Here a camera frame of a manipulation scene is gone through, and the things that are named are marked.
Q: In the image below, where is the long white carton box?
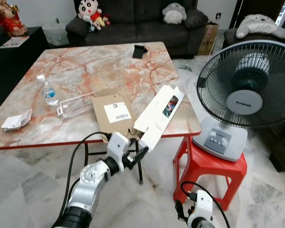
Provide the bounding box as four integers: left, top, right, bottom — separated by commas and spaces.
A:
133, 85, 185, 152

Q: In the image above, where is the flat brown cardboard with label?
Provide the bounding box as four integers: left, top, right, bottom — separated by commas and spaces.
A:
91, 89, 144, 139

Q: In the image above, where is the red plastic stool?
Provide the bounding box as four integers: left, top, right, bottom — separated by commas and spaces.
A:
173, 135, 248, 211

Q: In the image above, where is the clear plastic tray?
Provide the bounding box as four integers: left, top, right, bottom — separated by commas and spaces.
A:
57, 94, 95, 118

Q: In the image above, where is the red marble top table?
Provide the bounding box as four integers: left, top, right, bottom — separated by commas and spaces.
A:
0, 42, 202, 185

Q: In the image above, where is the clear plastic water bottle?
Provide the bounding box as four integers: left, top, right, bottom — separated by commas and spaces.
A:
37, 75, 59, 106

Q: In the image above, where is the crumpled white paper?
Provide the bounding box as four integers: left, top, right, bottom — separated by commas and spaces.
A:
1, 109, 33, 132

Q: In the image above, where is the dark grey sofa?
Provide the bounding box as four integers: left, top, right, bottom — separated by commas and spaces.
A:
66, 0, 209, 59

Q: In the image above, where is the grey table fan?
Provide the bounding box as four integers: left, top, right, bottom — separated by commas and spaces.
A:
191, 40, 285, 162

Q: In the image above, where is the brown cardboard box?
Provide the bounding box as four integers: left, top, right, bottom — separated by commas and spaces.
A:
197, 21, 220, 57

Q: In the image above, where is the white lace basket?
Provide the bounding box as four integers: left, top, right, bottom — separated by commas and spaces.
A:
42, 21, 69, 47

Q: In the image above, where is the small grey totoro plush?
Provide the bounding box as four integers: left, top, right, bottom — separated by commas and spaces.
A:
161, 2, 188, 24

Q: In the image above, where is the cartoon boy plush doll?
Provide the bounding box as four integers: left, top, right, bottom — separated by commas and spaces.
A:
77, 0, 110, 32

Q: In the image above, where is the dark grey cushion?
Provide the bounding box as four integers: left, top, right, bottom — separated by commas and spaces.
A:
183, 9, 209, 30

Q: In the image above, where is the black side cabinet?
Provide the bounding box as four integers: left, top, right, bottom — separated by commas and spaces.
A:
0, 27, 50, 117

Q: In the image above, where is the white red booklet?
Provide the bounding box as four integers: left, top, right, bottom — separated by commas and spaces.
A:
0, 36, 30, 49

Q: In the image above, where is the large grey totoro plush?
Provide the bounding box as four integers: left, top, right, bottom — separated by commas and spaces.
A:
236, 14, 285, 40

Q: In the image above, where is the red gold figurine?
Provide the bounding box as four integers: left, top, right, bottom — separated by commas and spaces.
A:
0, 0, 29, 38

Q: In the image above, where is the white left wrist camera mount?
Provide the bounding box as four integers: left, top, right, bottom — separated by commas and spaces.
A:
106, 132, 132, 165

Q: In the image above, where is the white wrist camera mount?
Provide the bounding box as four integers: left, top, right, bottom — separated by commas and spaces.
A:
188, 190, 214, 225
106, 132, 132, 165

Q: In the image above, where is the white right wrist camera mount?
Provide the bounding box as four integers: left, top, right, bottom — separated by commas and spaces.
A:
188, 190, 214, 225

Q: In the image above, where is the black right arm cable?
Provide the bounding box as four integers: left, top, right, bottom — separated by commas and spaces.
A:
180, 181, 231, 228

